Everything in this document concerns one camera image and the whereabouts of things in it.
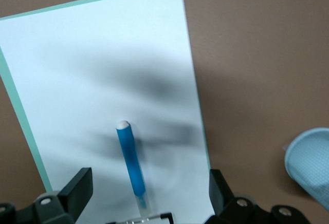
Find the light blue mesh cup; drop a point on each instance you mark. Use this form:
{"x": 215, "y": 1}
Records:
{"x": 311, "y": 162}

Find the blue marker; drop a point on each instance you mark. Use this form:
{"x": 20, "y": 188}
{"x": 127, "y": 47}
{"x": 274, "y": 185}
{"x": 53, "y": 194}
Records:
{"x": 131, "y": 162}

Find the white paper on clipboard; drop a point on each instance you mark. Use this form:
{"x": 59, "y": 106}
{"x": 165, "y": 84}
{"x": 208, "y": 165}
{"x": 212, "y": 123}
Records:
{"x": 90, "y": 67}

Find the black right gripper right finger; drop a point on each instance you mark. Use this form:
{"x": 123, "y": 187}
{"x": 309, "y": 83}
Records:
{"x": 223, "y": 201}

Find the teal clipboard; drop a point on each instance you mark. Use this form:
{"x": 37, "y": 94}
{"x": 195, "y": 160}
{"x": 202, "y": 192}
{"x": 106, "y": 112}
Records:
{"x": 15, "y": 100}

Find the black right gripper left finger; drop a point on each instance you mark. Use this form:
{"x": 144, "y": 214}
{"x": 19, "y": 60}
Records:
{"x": 74, "y": 195}

